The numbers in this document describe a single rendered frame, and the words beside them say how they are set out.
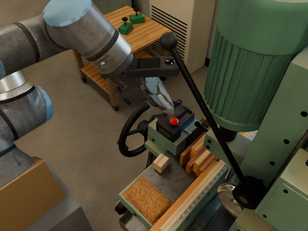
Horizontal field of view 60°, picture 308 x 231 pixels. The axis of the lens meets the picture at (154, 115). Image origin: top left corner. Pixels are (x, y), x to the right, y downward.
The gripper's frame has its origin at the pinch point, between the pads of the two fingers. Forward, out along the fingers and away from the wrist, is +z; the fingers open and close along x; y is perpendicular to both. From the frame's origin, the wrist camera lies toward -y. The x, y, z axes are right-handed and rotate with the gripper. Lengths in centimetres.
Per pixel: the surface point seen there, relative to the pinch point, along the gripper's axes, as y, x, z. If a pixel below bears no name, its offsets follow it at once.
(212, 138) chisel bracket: -3.9, 1.4, 15.3
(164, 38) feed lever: -11.7, 4.4, -21.2
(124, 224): 45, 12, 36
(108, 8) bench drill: 99, -209, 29
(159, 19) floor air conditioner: 51, -176, 53
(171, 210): 12.5, 18.2, 19.4
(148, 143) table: 23.6, -9.5, 20.1
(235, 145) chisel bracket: -9.1, 3.6, 18.8
